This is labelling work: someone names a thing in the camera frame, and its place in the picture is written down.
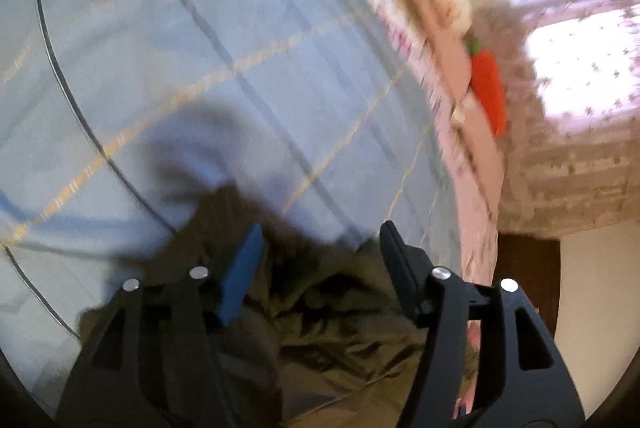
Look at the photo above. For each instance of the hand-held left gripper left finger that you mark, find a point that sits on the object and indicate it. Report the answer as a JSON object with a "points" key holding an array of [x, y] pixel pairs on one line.
{"points": [[242, 273]]}

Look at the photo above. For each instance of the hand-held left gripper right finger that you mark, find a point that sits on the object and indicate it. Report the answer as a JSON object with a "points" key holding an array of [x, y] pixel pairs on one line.
{"points": [[400, 268]]}

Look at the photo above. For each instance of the olive hooded puffer jacket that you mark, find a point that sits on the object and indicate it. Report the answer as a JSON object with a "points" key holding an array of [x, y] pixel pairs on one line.
{"points": [[325, 333]]}

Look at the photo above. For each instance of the dark wooden bed headboard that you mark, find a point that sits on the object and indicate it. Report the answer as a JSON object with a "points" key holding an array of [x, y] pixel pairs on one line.
{"points": [[530, 278]]}

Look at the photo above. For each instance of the pink pillow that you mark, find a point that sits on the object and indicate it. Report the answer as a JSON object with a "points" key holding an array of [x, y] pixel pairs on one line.
{"points": [[482, 148], [445, 58]]}

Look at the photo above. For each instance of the small white cloth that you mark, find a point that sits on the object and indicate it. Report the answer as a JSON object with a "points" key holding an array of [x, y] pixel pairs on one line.
{"points": [[460, 112]]}

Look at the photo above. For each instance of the beige floral lace curtain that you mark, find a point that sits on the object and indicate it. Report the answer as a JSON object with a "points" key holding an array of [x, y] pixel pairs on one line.
{"points": [[565, 188]]}

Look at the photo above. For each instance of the orange carrot plush pillow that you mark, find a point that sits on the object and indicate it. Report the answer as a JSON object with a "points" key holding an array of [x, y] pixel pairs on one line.
{"points": [[490, 88]]}

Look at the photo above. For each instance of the blue plaid blanket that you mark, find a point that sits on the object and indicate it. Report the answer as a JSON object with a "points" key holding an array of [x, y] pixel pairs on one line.
{"points": [[200, 33]]}

